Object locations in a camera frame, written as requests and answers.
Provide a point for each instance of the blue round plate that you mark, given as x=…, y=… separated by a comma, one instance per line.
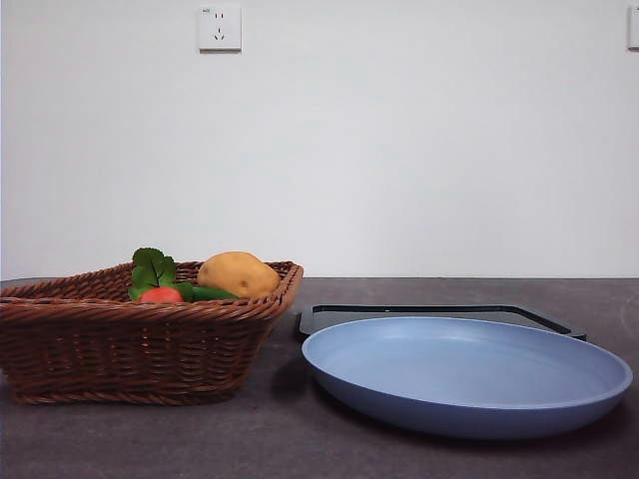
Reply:
x=449, y=369

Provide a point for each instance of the black rectangular tray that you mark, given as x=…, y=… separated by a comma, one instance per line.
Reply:
x=319, y=322

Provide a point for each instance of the white wall socket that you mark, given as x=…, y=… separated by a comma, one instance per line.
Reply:
x=220, y=28

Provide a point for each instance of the orange carrot with green leaves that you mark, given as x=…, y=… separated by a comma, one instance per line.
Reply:
x=160, y=295

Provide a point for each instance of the yellow-brown potato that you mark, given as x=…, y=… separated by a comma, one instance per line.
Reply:
x=234, y=274

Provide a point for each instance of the brown wicker basket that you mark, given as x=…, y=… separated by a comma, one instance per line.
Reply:
x=125, y=349

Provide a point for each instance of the green pepper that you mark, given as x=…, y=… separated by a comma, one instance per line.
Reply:
x=214, y=294

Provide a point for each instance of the white wall plate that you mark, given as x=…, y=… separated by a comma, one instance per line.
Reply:
x=634, y=28

